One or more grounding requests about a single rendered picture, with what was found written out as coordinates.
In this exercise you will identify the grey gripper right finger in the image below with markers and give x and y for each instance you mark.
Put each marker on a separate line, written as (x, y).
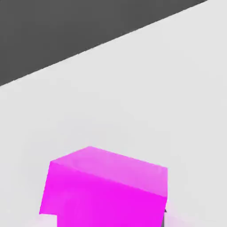
(165, 220)

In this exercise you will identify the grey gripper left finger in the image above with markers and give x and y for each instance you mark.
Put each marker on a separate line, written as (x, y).
(50, 221)

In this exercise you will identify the small magenta cube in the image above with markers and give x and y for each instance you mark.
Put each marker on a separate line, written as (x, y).
(106, 191)

